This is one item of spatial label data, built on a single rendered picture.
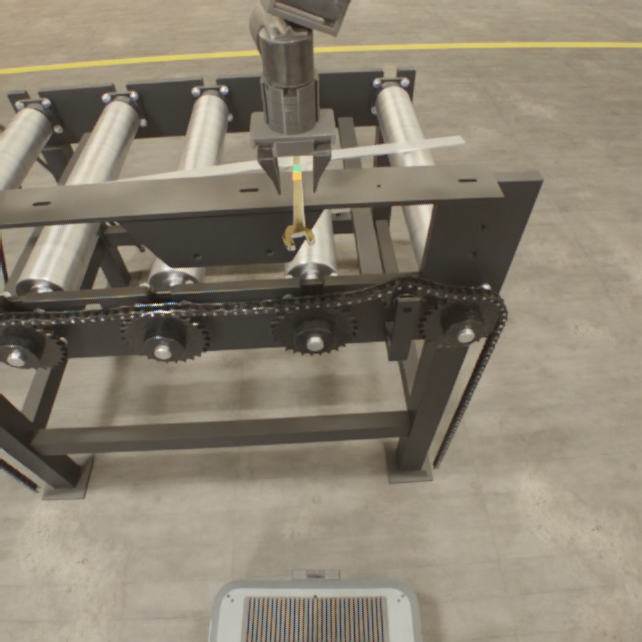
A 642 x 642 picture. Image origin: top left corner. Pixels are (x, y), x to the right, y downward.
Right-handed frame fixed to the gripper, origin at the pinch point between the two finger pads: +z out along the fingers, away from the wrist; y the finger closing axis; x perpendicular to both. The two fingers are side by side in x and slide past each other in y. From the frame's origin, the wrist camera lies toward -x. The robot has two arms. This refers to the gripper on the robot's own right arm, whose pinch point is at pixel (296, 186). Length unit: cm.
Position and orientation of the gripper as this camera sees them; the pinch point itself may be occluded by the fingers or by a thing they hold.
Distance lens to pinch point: 66.0
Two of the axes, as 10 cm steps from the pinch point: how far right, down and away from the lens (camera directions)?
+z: 0.2, 6.3, 7.8
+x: 0.5, 7.8, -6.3
